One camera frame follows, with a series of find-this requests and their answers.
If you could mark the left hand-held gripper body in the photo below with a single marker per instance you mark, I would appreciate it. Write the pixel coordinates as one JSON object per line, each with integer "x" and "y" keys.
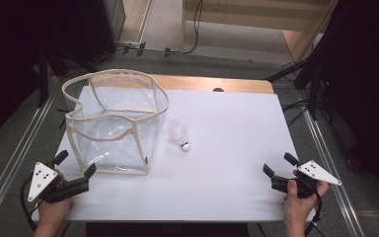
{"x": 42, "y": 179}

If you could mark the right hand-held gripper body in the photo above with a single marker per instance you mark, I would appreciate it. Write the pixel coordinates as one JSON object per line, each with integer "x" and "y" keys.
{"x": 317, "y": 173}

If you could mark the clear bag with beige trim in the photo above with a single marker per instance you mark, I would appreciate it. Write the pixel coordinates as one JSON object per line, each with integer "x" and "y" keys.
{"x": 118, "y": 144}

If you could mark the white shuttlecock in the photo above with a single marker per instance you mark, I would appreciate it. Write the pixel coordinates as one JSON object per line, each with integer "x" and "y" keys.
{"x": 180, "y": 135}

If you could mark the person's left hand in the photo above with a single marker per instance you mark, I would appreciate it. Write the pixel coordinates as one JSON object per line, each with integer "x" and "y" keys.
{"x": 54, "y": 212}

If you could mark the person's right hand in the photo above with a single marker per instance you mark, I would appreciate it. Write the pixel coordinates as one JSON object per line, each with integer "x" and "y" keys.
{"x": 297, "y": 209}

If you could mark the white table mat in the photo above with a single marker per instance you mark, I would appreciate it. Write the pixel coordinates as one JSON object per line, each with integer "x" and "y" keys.
{"x": 230, "y": 158}

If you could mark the black tripod stand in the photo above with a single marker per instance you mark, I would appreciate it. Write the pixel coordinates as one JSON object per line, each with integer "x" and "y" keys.
{"x": 313, "y": 89}

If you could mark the black stand leg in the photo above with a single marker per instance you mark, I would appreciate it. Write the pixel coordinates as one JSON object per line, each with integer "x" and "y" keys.
{"x": 42, "y": 79}

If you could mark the black curtain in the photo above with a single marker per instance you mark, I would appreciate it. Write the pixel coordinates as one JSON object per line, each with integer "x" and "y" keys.
{"x": 6, "y": 65}
{"x": 365, "y": 82}

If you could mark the dark cabinet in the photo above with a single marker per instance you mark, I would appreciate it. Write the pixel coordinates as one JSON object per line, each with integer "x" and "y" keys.
{"x": 107, "y": 26}

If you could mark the light wooden shelf unit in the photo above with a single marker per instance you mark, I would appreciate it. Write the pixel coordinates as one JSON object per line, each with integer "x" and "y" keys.
{"x": 263, "y": 19}

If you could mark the metal floor rail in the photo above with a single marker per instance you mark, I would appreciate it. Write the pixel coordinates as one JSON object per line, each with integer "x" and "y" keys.
{"x": 334, "y": 171}
{"x": 16, "y": 154}

